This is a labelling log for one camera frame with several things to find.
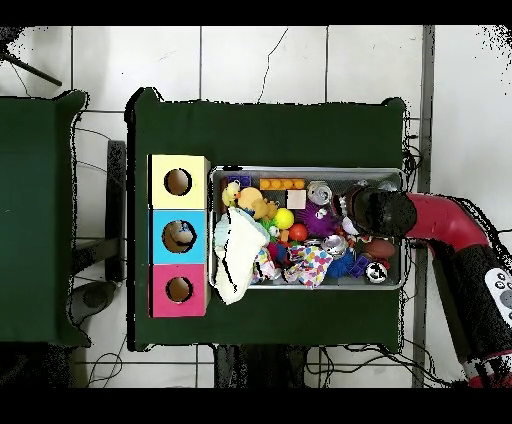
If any mint green cloth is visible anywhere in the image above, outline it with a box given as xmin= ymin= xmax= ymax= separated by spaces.
xmin=212 ymin=215 xmax=233 ymax=257

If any green cloth side table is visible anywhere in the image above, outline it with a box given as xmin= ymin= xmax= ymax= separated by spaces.
xmin=0 ymin=90 xmax=89 ymax=347

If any orange foam duck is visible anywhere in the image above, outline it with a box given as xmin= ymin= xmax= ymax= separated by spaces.
xmin=235 ymin=186 xmax=278 ymax=221

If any open-top silver can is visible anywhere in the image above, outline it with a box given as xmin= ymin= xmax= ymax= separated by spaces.
xmin=307 ymin=180 xmax=333 ymax=206

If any multicolour polka dot cloth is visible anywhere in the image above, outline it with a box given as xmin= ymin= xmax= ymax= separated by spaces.
xmin=283 ymin=243 xmax=333 ymax=289

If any orange toy brick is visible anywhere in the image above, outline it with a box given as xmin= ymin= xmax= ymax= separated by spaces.
xmin=259 ymin=177 xmax=307 ymax=192

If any brown toy football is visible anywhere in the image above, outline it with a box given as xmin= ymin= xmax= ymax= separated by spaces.
xmin=366 ymin=239 xmax=397 ymax=261

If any wooden cube block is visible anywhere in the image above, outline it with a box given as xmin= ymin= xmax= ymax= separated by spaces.
xmin=287 ymin=190 xmax=308 ymax=211

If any small yellow ball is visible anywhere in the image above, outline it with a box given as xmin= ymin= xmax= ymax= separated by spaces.
xmin=274 ymin=207 xmax=296 ymax=231

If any upright dark soda can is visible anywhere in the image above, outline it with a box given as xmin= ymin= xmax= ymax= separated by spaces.
xmin=365 ymin=261 xmax=389 ymax=285

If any small yellow rubber duck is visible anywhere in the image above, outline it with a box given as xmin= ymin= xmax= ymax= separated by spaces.
xmin=221 ymin=179 xmax=241 ymax=209

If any wooden box with three holes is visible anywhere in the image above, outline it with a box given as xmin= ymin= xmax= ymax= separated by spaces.
xmin=148 ymin=154 xmax=211 ymax=319

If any crushed silver can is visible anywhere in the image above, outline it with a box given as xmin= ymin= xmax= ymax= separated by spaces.
xmin=322 ymin=235 xmax=348 ymax=259

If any shallow clear mesh bin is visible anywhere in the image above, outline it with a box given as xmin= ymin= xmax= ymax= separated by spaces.
xmin=209 ymin=166 xmax=405 ymax=291

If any purple googly-eyed monster toy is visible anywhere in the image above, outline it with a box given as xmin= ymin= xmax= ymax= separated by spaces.
xmin=302 ymin=202 xmax=339 ymax=240

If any cream knit cloth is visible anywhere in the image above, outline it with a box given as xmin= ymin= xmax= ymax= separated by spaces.
xmin=214 ymin=207 xmax=272 ymax=306

